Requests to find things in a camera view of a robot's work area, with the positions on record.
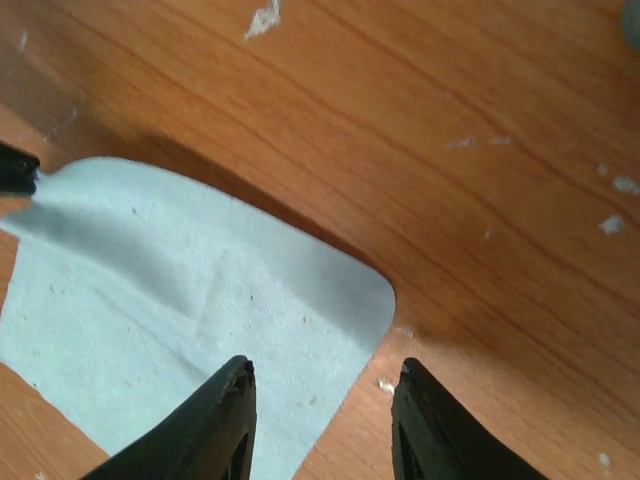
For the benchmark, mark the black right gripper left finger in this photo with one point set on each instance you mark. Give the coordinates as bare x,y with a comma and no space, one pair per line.
209,436

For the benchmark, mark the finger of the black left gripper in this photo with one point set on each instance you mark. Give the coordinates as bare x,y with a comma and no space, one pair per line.
18,171

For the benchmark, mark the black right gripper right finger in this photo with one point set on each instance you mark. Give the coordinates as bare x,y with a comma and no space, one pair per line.
435,437

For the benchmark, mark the light blue cleaning cloth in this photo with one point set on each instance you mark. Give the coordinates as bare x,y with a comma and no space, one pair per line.
132,285

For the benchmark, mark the grey green glasses case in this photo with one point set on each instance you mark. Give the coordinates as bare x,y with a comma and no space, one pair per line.
630,23

